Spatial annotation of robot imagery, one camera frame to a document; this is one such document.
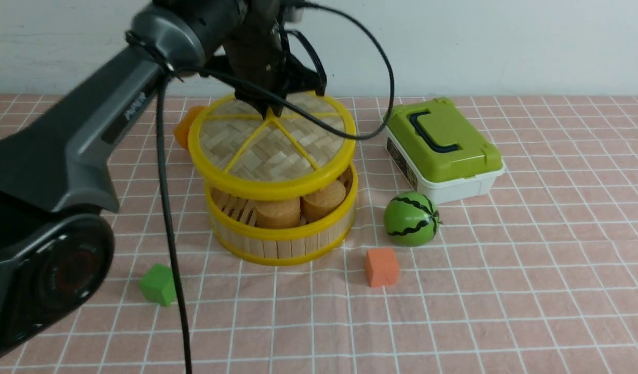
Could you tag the round wooden block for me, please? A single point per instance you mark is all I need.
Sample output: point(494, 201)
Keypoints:
point(322, 202)
point(278, 214)

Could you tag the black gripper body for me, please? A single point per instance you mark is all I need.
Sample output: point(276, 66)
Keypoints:
point(257, 53)

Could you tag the green foam cube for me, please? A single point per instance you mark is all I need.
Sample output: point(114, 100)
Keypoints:
point(157, 285)

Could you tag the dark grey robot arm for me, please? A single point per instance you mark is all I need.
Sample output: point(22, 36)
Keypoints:
point(55, 247)

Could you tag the green toy watermelon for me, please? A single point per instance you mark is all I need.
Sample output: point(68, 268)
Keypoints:
point(411, 220)

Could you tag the green lidded white box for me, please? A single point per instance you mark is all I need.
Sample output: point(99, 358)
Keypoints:
point(440, 153)

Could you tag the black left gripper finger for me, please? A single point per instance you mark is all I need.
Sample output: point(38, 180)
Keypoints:
point(276, 106)

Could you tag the yellow woven steamer lid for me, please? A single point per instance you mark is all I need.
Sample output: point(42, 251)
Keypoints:
point(266, 158)

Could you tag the orange foam cube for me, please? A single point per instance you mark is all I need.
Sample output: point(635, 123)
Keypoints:
point(381, 267)

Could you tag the bamboo steamer basket base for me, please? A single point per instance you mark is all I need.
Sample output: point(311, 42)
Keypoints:
point(233, 221)

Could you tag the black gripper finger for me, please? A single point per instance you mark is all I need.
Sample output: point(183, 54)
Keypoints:
point(246, 96)

